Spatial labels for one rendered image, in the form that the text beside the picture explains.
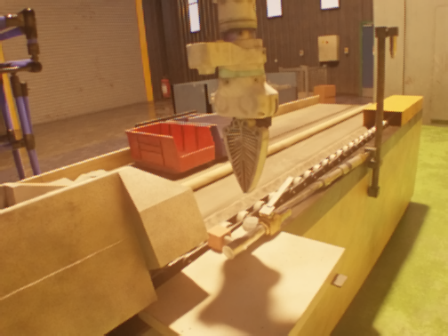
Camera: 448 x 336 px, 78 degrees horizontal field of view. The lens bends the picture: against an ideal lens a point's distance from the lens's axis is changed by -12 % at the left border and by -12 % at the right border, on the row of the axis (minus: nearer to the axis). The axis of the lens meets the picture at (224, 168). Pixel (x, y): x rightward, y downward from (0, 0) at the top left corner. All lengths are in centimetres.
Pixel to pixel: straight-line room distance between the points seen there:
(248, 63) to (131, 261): 32
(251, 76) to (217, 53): 7
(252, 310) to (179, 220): 16
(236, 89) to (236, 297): 31
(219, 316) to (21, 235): 27
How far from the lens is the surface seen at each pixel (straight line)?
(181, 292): 50
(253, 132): 48
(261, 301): 47
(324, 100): 785
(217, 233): 57
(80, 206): 39
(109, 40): 1216
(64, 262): 40
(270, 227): 59
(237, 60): 44
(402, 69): 576
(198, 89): 529
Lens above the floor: 112
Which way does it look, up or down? 19 degrees down
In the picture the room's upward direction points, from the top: 5 degrees counter-clockwise
